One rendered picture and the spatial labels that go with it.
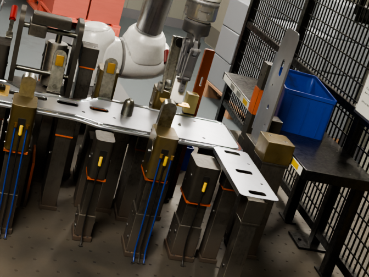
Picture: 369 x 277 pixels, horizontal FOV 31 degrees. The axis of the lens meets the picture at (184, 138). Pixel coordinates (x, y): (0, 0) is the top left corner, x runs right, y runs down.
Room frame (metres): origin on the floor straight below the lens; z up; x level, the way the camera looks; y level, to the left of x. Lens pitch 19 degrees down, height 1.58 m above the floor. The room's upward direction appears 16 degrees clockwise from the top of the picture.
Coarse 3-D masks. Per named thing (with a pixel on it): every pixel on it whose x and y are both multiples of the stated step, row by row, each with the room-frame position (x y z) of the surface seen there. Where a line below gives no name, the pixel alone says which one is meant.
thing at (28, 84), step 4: (28, 72) 1.53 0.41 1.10; (24, 76) 1.51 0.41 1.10; (28, 76) 1.51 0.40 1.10; (32, 76) 1.52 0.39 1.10; (24, 80) 1.51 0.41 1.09; (28, 80) 1.52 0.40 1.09; (32, 80) 1.52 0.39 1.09; (36, 80) 1.53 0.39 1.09; (20, 84) 1.51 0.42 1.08; (24, 84) 1.52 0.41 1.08; (28, 84) 1.52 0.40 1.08; (32, 84) 1.52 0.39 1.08; (20, 88) 1.52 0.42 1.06; (24, 88) 1.52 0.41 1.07; (28, 88) 1.52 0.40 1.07; (32, 88) 1.52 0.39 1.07; (20, 92) 1.52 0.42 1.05; (24, 92) 1.52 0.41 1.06; (28, 92) 1.52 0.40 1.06; (32, 92) 1.53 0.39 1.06; (28, 96) 1.53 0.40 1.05; (32, 96) 1.53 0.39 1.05
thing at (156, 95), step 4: (156, 84) 1.96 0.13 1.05; (156, 88) 1.91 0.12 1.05; (152, 92) 1.95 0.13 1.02; (156, 92) 1.90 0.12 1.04; (164, 92) 1.90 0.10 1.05; (168, 92) 1.91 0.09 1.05; (152, 96) 1.94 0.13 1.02; (156, 96) 1.90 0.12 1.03; (160, 96) 1.90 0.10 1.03; (164, 96) 1.91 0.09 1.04; (168, 96) 1.91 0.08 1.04; (152, 100) 1.92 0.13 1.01; (156, 100) 1.90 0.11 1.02; (152, 104) 1.91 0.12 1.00; (156, 104) 1.90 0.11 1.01; (160, 104) 1.90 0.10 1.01
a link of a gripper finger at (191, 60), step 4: (192, 48) 1.72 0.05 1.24; (192, 52) 1.72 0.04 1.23; (188, 56) 1.73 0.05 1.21; (192, 56) 1.73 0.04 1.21; (196, 56) 1.73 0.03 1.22; (188, 60) 1.73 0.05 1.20; (192, 60) 1.73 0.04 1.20; (196, 60) 1.73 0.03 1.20; (188, 64) 1.73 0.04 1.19; (192, 64) 1.73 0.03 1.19; (184, 68) 1.74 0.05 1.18; (188, 68) 1.73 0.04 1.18; (192, 68) 1.74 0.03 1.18; (184, 72) 1.73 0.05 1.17; (188, 72) 1.74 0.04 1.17; (192, 72) 1.74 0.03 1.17; (188, 76) 1.74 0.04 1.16; (188, 80) 1.74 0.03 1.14
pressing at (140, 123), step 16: (0, 80) 1.72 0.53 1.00; (0, 96) 1.60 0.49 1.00; (48, 96) 1.71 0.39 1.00; (48, 112) 1.60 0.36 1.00; (64, 112) 1.62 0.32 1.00; (80, 112) 1.65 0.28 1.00; (96, 112) 1.69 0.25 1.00; (112, 112) 1.73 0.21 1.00; (144, 112) 1.81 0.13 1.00; (176, 112) 1.89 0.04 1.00; (112, 128) 1.62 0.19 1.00; (128, 128) 1.64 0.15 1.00; (144, 128) 1.68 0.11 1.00; (176, 128) 1.75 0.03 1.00; (192, 128) 1.79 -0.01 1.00; (208, 128) 1.84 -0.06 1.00; (224, 128) 1.88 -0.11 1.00; (192, 144) 1.68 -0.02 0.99; (208, 144) 1.71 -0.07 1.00; (224, 144) 1.74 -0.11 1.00
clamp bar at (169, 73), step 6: (174, 36) 1.92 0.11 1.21; (174, 42) 1.92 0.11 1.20; (180, 42) 1.90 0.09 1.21; (174, 48) 1.93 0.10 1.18; (180, 48) 1.93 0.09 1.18; (168, 54) 1.93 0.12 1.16; (174, 54) 1.93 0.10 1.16; (168, 60) 1.91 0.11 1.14; (174, 60) 1.93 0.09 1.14; (168, 66) 1.91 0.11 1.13; (174, 66) 1.93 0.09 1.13; (168, 72) 1.92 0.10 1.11; (174, 72) 1.92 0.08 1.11; (168, 78) 1.92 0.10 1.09; (174, 78) 1.91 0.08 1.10; (162, 90) 1.90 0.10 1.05
